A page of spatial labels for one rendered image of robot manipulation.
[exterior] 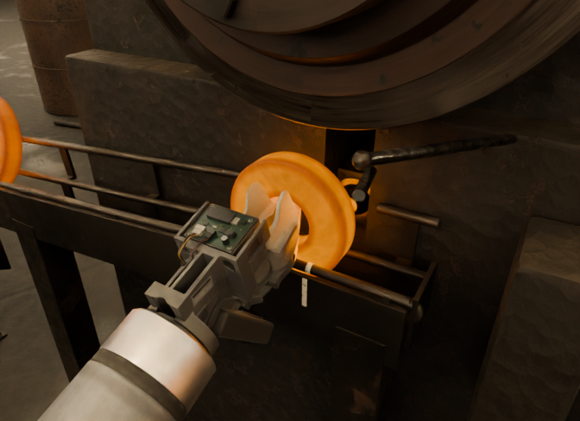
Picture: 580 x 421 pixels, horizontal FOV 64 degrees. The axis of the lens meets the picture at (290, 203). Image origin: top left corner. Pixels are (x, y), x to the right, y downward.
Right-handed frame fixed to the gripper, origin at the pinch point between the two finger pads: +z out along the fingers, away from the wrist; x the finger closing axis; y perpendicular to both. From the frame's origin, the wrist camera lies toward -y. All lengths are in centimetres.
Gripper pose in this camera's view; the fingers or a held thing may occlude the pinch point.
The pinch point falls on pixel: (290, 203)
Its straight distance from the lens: 54.3
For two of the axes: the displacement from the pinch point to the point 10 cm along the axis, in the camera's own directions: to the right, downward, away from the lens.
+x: -8.6, -2.6, 4.3
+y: -1.4, -7.1, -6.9
